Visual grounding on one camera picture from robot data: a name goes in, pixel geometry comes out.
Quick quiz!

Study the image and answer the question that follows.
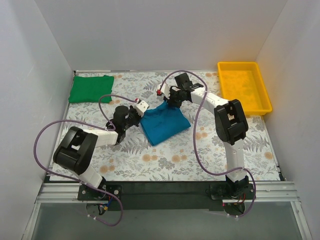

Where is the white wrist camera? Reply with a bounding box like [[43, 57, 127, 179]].
[[156, 83, 170, 99], [133, 98, 150, 118]]

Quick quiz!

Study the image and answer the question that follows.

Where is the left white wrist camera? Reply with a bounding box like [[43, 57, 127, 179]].
[[133, 98, 150, 118]]

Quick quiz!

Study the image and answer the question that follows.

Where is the folded green t shirt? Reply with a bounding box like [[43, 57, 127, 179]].
[[68, 75, 115, 104]]

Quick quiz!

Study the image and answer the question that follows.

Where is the blue t shirt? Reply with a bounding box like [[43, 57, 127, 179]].
[[140, 101, 191, 146]]

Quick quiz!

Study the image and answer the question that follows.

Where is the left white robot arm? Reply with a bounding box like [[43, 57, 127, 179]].
[[53, 101, 149, 200]]

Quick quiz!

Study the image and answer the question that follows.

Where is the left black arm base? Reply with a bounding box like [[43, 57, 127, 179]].
[[77, 182, 123, 201]]

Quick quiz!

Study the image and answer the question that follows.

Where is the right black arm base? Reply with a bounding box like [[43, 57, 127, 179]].
[[205, 176, 254, 200]]

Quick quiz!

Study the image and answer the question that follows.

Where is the floral patterned table mat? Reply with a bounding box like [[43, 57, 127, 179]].
[[63, 72, 280, 181]]

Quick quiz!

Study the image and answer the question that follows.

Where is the aluminium frame rail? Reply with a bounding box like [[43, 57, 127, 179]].
[[23, 181, 312, 240]]

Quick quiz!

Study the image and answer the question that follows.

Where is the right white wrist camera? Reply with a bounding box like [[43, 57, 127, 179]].
[[156, 83, 170, 99]]

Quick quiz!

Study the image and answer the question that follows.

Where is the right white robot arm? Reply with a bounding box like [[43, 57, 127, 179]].
[[156, 70, 249, 199]]

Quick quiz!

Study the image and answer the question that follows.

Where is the yellow plastic bin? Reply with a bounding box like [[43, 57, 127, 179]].
[[217, 61, 273, 116]]

